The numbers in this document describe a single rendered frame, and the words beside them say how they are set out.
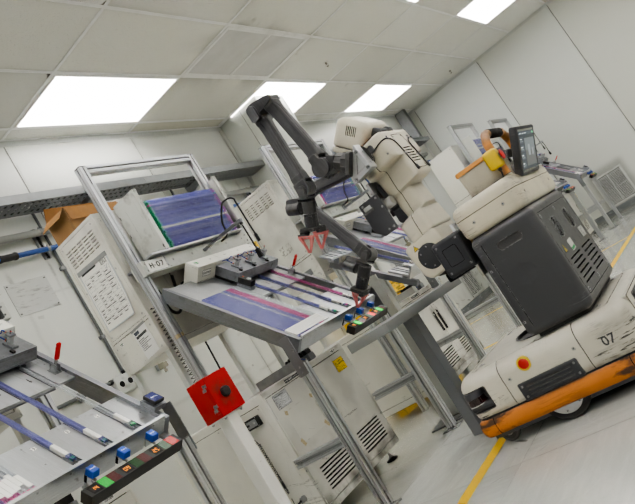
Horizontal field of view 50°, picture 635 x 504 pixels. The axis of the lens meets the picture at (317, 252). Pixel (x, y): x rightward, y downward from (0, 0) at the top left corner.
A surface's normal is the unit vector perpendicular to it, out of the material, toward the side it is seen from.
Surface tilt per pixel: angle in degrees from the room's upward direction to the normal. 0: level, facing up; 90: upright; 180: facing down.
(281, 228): 90
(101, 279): 88
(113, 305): 93
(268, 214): 90
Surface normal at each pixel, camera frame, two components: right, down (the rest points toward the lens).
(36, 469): 0.14, -0.94
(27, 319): 0.69, -0.51
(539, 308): -0.50, 0.19
